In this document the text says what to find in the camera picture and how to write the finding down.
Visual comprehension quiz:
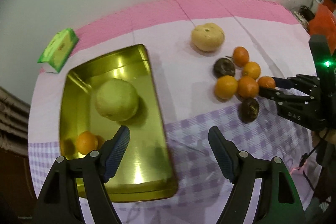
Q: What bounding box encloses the orange mandarin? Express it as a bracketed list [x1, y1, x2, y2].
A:
[257, 76, 276, 89]
[237, 76, 259, 98]
[241, 62, 261, 80]
[232, 47, 249, 68]

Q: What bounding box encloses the dark passion fruit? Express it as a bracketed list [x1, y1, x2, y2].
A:
[239, 98, 260, 123]
[213, 58, 235, 78]

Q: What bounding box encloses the yellow-orange mandarin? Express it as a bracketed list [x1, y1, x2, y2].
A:
[214, 76, 238, 100]

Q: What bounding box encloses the orange mandarin top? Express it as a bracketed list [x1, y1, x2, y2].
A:
[232, 47, 249, 68]

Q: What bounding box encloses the orange mandarin front lone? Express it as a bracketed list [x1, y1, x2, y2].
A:
[76, 131, 98, 155]

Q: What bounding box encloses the pale yellow apple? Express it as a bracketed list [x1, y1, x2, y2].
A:
[191, 23, 225, 52]

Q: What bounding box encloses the large green pear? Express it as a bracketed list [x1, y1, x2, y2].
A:
[94, 79, 139, 122]

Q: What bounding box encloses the person's right hand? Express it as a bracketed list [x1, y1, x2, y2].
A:
[311, 128, 336, 147]

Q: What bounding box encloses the orange plastic bag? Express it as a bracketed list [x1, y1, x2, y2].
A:
[308, 0, 336, 54]

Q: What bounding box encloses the gold toffee tin box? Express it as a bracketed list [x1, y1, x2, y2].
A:
[59, 44, 178, 202]

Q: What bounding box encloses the pink purple checked tablecloth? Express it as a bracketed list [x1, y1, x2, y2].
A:
[28, 0, 314, 223]

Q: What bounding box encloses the green tissue pack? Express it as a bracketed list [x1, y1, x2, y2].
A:
[38, 28, 79, 73]

